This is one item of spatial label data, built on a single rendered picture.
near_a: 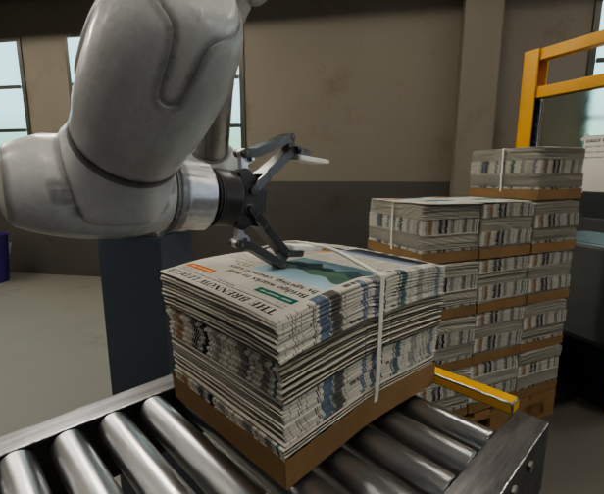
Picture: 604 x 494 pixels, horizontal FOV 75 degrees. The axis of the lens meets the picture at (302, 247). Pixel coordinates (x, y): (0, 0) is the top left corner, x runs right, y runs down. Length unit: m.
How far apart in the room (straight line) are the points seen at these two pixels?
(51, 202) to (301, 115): 3.70
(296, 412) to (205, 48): 0.40
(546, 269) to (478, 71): 2.27
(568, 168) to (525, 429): 1.52
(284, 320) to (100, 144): 0.24
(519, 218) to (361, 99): 2.44
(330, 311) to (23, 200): 0.33
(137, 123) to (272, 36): 3.94
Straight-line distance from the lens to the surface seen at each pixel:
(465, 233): 1.68
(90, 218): 0.42
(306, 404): 0.52
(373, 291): 0.55
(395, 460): 0.63
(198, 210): 0.47
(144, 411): 0.76
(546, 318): 2.16
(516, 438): 0.71
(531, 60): 2.74
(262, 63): 4.21
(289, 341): 0.45
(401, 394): 0.70
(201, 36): 0.31
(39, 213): 0.42
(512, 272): 1.91
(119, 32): 0.32
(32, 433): 0.76
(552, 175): 2.01
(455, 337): 1.76
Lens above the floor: 1.18
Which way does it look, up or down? 11 degrees down
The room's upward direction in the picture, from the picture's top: straight up
